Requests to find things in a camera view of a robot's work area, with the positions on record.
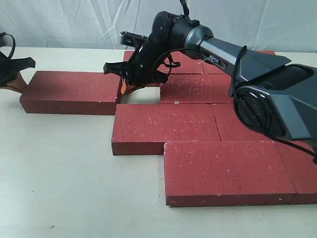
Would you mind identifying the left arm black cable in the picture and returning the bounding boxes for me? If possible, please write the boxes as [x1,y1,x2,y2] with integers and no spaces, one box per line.
[0,32,16,61]

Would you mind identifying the red brick front row left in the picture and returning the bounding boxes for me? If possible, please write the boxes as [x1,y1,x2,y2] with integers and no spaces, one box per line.
[164,141,297,207]

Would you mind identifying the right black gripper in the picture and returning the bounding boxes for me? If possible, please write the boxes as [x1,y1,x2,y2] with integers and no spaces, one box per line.
[103,36,168,95]

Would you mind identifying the white backdrop cloth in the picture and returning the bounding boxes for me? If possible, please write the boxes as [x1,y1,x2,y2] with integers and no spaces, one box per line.
[0,0,317,53]

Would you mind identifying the red brick back row left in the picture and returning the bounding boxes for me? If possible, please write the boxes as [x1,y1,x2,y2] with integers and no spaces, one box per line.
[123,50,204,74]

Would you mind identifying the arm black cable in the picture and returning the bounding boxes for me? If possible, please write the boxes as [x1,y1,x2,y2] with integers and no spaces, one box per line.
[0,32,16,61]
[151,0,317,166]

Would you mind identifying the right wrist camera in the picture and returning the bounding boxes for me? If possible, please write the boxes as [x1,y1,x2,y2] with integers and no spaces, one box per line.
[119,31,148,48]

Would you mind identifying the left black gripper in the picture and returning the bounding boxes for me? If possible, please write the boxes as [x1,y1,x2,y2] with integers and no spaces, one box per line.
[0,53,36,94]

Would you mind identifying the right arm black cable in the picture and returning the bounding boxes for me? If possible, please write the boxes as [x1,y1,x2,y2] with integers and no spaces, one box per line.
[151,0,317,166]

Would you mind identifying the red brick back row right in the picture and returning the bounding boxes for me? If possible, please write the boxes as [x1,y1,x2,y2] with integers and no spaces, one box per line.
[202,51,275,74]

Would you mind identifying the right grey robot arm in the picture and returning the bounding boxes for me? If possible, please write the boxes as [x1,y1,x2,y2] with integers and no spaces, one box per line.
[104,11,317,144]

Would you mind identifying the red brick second row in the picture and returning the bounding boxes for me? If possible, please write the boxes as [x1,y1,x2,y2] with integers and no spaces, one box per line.
[160,74,232,104]

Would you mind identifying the red brick front row right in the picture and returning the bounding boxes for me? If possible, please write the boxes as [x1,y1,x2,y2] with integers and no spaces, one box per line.
[276,142,317,205]

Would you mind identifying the red brick third row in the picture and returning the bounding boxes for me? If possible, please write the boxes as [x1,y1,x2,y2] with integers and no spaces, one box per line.
[212,103,270,141]

